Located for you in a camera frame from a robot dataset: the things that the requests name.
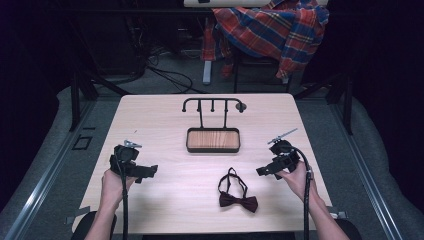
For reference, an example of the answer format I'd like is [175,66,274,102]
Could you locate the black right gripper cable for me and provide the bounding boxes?
[292,146,313,240]

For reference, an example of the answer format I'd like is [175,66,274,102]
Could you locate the grey table leg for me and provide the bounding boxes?
[202,59,213,86]

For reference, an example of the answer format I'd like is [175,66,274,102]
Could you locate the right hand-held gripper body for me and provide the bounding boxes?
[266,128,301,175]

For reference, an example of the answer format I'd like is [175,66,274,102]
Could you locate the black metal stand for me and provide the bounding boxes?
[67,68,132,133]
[293,72,354,136]

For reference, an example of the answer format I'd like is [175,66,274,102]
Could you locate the dark red bow tie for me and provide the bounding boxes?
[217,167,260,214]

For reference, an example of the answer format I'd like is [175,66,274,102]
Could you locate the aluminium floor rail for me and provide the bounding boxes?
[2,99,98,240]
[329,99,405,240]

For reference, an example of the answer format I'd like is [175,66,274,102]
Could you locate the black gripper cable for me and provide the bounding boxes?
[114,154,130,240]
[292,146,313,240]

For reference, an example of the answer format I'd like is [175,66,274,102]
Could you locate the person's left knee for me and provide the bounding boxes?
[70,210,118,240]

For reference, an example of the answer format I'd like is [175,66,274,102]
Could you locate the person's left hand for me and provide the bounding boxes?
[100,168,138,210]

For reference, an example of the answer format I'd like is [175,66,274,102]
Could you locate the grey table bracket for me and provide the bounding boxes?
[64,205,92,225]
[327,206,348,220]

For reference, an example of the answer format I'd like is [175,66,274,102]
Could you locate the person's knee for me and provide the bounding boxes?
[333,218,364,240]
[70,210,118,240]

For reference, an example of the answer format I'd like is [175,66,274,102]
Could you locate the black chair frame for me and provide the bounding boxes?
[232,49,292,94]

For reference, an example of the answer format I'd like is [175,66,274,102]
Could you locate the black floor cables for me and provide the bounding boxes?
[144,46,209,95]

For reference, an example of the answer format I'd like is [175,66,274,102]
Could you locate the person's right knee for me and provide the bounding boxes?
[333,218,364,240]

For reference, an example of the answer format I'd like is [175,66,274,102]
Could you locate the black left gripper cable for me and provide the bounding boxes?
[114,154,130,240]

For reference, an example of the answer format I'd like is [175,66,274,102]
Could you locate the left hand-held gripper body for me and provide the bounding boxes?
[109,139,148,178]

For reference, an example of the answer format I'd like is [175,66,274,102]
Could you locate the black hook rack wooden tray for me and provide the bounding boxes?
[181,97,248,154]

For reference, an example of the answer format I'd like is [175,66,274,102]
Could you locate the red blue plaid shirt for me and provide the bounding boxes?
[200,0,331,81]

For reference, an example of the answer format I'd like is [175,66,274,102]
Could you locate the person's right hand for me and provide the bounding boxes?
[276,161,317,203]

